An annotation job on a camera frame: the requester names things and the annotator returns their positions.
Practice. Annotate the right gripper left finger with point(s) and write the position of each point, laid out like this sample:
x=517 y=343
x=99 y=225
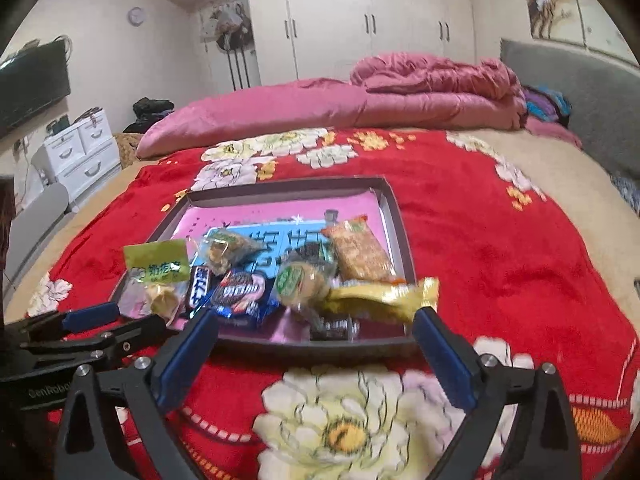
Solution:
x=90 y=442

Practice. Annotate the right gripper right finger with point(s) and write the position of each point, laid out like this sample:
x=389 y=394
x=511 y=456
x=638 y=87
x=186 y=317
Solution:
x=542 y=442

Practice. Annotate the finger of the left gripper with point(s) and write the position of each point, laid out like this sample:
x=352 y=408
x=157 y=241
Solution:
x=89 y=318
x=126 y=339

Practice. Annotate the green snack packet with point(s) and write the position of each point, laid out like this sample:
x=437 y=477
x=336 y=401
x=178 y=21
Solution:
x=157 y=277

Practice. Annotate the blue Oreo-style cookie packet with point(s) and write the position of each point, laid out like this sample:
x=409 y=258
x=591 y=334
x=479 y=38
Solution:
x=243 y=299

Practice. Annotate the clear green-label snack packet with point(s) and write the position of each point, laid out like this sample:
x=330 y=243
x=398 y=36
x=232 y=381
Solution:
x=222 y=249

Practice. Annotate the clear pastry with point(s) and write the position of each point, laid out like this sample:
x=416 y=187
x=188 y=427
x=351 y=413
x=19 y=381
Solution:
x=301 y=285

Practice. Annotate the small dark candy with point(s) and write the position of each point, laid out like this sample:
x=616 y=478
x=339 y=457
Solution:
x=334 y=329

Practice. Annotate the yellow snack packet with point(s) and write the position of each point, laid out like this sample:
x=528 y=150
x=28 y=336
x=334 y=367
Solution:
x=382 y=302

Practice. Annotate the black Snickers bar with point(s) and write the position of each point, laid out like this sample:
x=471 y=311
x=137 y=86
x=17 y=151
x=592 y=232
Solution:
x=200 y=281

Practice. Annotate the black snack packet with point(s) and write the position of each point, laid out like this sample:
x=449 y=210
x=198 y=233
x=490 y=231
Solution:
x=316 y=253

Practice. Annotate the dark grey shallow tray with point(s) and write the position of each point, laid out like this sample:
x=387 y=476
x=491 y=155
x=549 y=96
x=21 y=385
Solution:
x=283 y=333

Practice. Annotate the pink and blue book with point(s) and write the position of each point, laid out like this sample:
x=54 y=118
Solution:
x=284 y=215

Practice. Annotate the white drawer cabinet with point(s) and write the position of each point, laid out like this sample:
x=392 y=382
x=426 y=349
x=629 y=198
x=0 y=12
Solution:
x=81 y=157

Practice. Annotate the red floral blanket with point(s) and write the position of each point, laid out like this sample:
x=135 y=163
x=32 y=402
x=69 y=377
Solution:
x=515 y=279

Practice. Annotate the black clothes pile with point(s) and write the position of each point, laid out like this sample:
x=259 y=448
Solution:
x=148 y=112

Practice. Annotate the orange cracker packet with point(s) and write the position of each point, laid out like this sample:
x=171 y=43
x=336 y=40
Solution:
x=360 y=256

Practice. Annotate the hanging bags on hooks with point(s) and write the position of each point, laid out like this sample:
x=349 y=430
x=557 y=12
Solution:
x=226 y=24

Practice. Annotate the white wardrobe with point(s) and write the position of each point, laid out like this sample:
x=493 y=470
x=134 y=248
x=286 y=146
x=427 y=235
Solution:
x=298 y=39

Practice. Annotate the grey headboard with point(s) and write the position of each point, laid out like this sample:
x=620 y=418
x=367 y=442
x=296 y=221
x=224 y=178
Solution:
x=604 y=99

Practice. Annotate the pink quilt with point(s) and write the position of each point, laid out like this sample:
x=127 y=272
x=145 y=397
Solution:
x=399 y=89

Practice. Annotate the blue purple folded clothes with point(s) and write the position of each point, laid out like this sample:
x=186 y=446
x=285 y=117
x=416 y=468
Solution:
x=548 y=105

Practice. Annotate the wall-mounted black television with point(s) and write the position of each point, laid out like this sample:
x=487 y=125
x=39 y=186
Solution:
x=31 y=82

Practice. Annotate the round wall clock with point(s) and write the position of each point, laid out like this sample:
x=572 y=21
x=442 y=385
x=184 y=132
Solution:
x=136 y=16

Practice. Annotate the floral wall painting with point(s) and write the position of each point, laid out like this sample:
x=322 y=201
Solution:
x=583 y=23

